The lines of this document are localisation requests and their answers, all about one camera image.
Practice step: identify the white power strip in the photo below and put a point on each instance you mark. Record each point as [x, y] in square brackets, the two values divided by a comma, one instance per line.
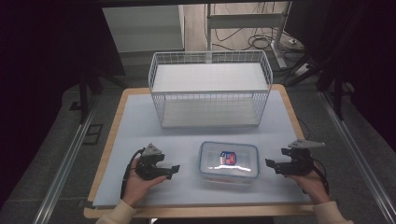
[301, 69]

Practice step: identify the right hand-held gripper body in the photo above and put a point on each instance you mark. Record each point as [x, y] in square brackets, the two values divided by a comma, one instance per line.
[299, 161]

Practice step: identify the white cabinet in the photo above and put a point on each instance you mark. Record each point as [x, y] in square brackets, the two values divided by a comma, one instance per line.
[143, 28]

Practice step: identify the black floor plate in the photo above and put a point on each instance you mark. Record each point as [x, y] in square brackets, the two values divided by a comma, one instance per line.
[92, 134]

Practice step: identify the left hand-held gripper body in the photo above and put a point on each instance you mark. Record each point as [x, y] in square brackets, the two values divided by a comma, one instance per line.
[148, 169]

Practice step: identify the white metal desk frame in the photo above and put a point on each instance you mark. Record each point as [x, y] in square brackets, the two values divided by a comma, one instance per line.
[246, 20]

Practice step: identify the light blue table mat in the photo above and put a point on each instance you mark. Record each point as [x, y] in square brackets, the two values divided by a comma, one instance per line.
[183, 137]

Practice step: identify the person's left hand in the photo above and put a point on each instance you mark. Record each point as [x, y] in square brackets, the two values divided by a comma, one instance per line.
[137, 188]

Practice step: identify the aluminium floor rail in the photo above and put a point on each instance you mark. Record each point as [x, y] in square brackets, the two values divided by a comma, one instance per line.
[358, 155]
[63, 168]

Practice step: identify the clear container with blue-rimmed lid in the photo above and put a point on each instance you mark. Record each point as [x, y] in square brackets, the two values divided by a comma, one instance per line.
[229, 161]

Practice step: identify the person's right hand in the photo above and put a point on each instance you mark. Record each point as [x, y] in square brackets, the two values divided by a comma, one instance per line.
[313, 186]

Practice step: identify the black metal stand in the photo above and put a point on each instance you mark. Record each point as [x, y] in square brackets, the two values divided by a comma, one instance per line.
[337, 90]
[84, 96]

